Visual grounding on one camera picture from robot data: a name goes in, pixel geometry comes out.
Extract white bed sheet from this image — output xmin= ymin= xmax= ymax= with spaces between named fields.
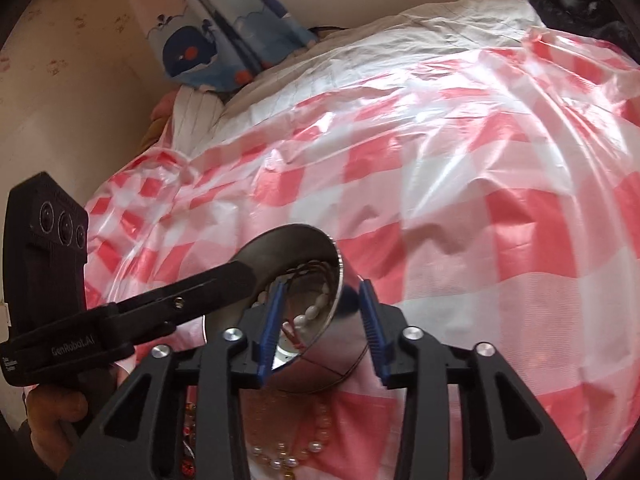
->
xmin=150 ymin=0 xmax=547 ymax=161

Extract red cord bracelet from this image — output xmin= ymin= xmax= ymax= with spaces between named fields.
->
xmin=281 ymin=321 xmax=303 ymax=351

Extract pink cloth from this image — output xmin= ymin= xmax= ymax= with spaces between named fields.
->
xmin=149 ymin=91 xmax=182 ymax=126

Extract white bead bracelet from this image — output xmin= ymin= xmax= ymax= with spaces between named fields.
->
xmin=250 ymin=280 xmax=335 ymax=333

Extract red bead bracelet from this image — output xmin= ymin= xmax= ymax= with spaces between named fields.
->
xmin=181 ymin=401 xmax=200 ymax=477

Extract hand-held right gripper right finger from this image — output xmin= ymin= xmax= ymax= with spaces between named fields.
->
xmin=356 ymin=279 xmax=587 ymax=480

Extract yellow cloth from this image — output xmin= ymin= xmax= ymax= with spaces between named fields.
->
xmin=136 ymin=119 xmax=176 ymax=152

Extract red white checked plastic sheet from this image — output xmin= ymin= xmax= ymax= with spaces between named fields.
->
xmin=82 ymin=24 xmax=640 ymax=480

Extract blue whale print curtain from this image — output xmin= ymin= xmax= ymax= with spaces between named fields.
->
xmin=146 ymin=0 xmax=319 ymax=95

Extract person's left hand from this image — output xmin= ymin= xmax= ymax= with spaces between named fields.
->
xmin=25 ymin=382 xmax=91 ymax=462

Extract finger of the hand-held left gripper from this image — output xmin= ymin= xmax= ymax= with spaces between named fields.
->
xmin=116 ymin=260 xmax=257 ymax=350

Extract shiny steel cup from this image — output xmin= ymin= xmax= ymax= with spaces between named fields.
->
xmin=202 ymin=224 xmax=375 ymax=394

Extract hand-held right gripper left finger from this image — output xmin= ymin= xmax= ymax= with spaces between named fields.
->
xmin=67 ymin=282 xmax=291 ymax=480

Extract pearl necklace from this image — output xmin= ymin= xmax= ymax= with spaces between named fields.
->
xmin=244 ymin=399 xmax=335 ymax=473

